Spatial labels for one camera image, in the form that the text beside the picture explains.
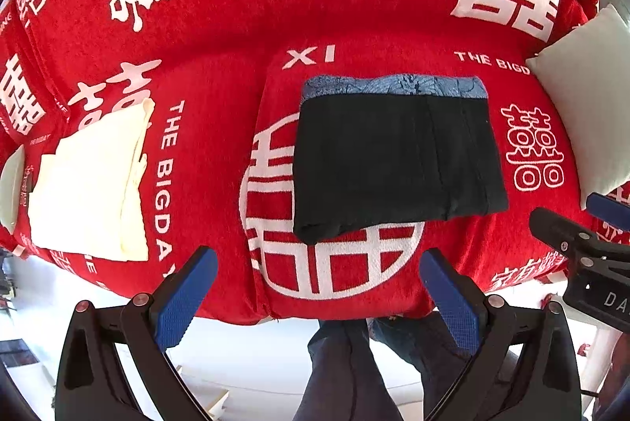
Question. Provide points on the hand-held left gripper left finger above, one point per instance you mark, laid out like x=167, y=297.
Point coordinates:
x=177, y=303

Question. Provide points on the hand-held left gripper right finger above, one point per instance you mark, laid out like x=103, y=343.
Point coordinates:
x=455, y=303

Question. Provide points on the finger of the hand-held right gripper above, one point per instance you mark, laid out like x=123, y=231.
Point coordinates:
x=566, y=231
x=608, y=205

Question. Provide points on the black pants blue waistband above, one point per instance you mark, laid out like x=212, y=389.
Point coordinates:
x=393, y=155

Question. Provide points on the white pillow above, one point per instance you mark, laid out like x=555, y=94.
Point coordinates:
x=585, y=106

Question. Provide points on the person's legs in jeans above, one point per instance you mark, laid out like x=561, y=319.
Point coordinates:
x=344, y=367

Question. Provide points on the cream folded cloth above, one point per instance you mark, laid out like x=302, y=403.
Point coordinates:
x=93, y=185

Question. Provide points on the white round dish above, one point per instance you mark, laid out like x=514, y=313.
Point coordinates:
x=10, y=185

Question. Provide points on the red printed blanket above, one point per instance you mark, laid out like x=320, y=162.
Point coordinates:
x=221, y=81

